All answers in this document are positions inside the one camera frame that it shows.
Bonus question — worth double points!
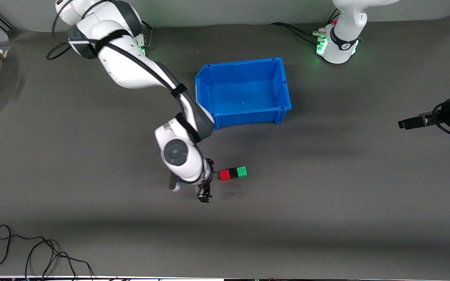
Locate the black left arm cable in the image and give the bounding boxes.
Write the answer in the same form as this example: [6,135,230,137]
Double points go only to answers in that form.
[431,102,450,137]

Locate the black base cables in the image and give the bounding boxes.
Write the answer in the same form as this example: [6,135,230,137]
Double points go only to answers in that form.
[139,20,154,50]
[270,8,341,44]

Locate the black left base cables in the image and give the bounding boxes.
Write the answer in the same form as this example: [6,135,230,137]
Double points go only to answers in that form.
[270,8,341,44]

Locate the blue plastic storage bin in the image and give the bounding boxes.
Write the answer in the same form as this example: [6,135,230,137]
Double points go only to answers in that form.
[195,57,292,131]

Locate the black right base cables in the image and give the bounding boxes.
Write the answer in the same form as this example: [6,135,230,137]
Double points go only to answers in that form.
[139,20,154,50]

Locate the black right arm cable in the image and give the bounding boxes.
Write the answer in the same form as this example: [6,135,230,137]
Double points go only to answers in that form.
[46,0,202,143]

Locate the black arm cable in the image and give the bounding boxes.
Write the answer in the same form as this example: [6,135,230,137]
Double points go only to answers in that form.
[431,102,450,137]
[46,0,202,143]

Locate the thin black loose cable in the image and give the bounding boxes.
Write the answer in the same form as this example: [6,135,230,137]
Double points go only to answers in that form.
[0,224,95,281]

